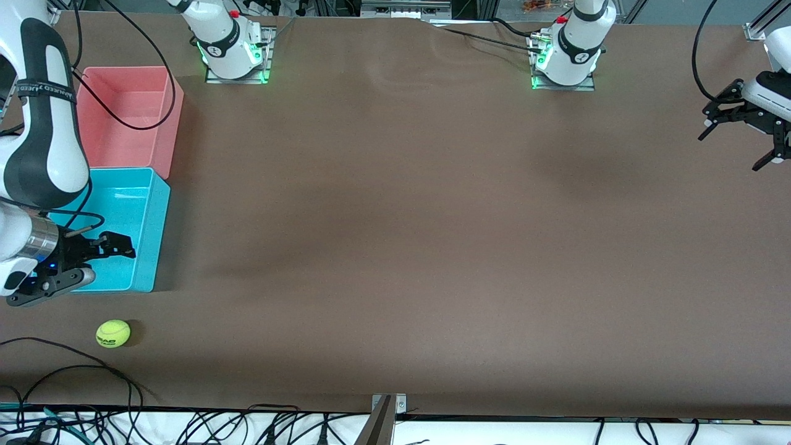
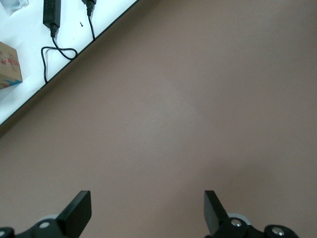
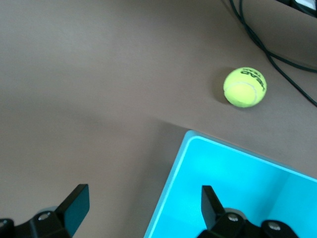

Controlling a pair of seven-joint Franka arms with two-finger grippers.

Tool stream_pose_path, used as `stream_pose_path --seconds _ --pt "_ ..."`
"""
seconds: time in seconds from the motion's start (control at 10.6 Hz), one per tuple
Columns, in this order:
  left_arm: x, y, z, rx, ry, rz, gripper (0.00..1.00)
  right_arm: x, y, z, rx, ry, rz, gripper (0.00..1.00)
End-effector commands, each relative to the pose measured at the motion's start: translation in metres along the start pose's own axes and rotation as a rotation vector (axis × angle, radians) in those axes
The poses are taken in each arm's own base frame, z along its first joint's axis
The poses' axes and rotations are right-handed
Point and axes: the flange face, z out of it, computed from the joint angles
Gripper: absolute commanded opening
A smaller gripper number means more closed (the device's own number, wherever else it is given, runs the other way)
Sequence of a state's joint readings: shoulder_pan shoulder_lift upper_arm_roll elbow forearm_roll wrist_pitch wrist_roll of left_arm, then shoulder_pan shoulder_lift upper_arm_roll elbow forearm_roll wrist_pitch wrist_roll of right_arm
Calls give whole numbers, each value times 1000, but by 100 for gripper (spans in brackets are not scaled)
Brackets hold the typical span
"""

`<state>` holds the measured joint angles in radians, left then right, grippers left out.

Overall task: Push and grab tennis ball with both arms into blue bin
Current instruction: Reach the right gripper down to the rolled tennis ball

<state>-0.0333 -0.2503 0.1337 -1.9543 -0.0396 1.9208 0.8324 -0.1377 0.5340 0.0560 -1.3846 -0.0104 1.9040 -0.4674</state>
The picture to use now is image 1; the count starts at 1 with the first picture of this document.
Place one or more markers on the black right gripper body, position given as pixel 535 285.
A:
pixel 71 253

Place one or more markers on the yellow-green tennis ball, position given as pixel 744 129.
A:
pixel 113 334

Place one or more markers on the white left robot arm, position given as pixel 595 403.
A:
pixel 578 37

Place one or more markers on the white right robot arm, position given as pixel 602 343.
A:
pixel 62 167

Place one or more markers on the blue plastic bin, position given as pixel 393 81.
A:
pixel 142 204

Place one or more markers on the pink plastic bin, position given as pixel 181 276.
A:
pixel 123 148

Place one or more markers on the orange items in clear box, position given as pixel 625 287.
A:
pixel 537 6

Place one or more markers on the black power plug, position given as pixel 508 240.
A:
pixel 270 436
pixel 322 434

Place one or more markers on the grey metal pole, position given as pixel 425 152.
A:
pixel 378 429

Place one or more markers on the grey metal box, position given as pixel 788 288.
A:
pixel 405 9

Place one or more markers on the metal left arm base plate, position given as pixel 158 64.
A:
pixel 584 87

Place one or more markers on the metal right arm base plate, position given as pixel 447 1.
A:
pixel 270 62

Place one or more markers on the small metal table bracket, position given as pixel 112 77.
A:
pixel 400 405

